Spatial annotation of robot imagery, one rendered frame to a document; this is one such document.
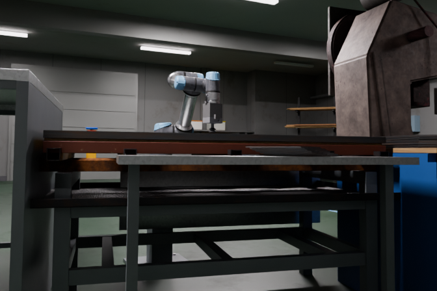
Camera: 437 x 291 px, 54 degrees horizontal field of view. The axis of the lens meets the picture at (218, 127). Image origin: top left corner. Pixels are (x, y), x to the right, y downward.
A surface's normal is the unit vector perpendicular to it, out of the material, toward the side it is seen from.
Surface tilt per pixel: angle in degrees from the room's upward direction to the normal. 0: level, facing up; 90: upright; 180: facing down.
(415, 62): 90
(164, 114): 90
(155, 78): 90
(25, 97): 90
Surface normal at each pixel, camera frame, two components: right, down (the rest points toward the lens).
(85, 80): 0.40, -0.04
